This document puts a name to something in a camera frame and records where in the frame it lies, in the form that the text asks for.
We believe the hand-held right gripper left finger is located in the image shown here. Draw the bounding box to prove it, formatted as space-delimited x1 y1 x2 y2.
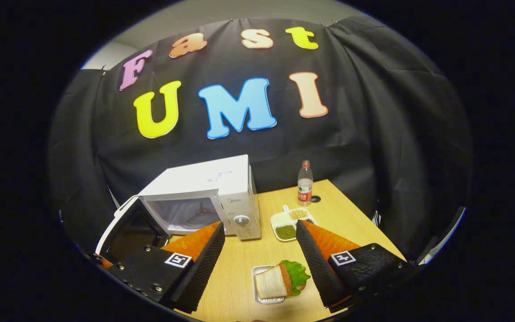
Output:
106 221 226 314

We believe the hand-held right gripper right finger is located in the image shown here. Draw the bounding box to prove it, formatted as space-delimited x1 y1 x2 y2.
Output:
295 219 419 314

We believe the sandwich with lettuce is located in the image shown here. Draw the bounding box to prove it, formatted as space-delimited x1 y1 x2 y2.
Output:
255 260 312 300

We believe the white microwave oven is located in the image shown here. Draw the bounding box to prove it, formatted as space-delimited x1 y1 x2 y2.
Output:
96 154 262 264

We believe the white divided bean dish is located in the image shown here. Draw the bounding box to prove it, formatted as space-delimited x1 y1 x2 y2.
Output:
270 205 318 242

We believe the small white tray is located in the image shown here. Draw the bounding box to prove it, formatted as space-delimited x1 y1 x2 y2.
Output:
251 265 286 305

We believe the clear water bottle red label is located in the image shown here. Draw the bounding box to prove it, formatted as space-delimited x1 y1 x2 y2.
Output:
297 160 314 206

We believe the black backdrop cloth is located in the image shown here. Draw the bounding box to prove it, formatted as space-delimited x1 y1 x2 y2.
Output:
47 18 473 260

